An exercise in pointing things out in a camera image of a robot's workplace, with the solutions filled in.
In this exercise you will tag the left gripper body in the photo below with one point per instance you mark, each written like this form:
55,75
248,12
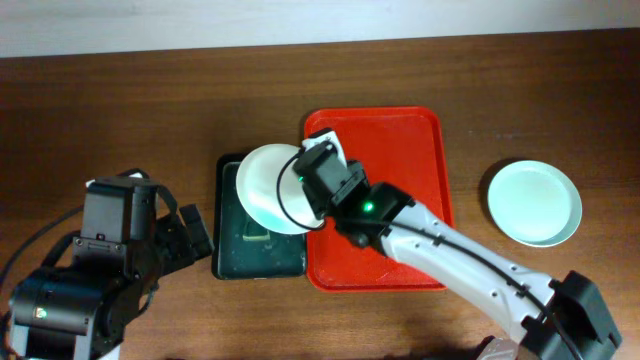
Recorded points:
177,245

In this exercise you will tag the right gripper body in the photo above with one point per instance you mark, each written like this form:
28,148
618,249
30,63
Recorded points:
322,206

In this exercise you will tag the white plate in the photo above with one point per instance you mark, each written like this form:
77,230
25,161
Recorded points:
256,188

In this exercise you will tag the green yellow sponge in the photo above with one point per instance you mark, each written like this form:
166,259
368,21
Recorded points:
254,232

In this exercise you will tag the light green plate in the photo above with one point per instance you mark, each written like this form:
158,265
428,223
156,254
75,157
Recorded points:
534,203

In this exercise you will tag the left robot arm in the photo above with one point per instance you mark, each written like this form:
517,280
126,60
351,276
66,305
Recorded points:
95,281

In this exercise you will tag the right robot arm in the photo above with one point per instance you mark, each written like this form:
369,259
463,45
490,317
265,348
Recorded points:
546,318

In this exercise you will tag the black water tray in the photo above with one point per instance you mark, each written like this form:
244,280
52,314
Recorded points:
236,259

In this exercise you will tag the red plastic tray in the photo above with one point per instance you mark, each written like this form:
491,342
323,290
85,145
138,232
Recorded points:
399,145

